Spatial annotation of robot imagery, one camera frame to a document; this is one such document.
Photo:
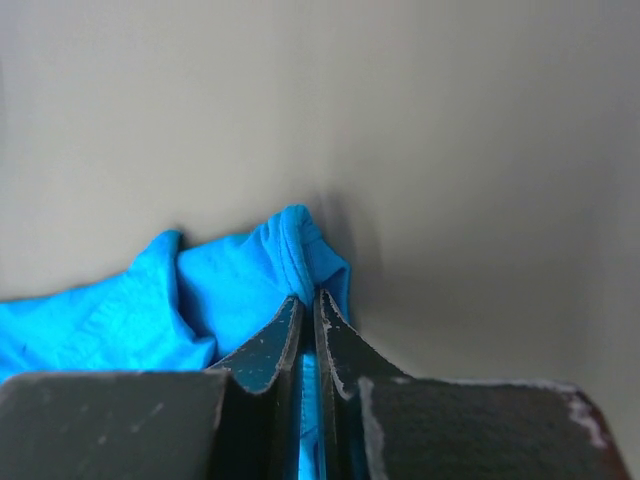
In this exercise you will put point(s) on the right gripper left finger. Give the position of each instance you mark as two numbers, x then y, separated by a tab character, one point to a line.
238	419

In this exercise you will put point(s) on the blue t shirt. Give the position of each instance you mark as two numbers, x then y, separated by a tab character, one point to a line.
175	308

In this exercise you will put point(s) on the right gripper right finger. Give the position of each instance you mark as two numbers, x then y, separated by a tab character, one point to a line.
377	422

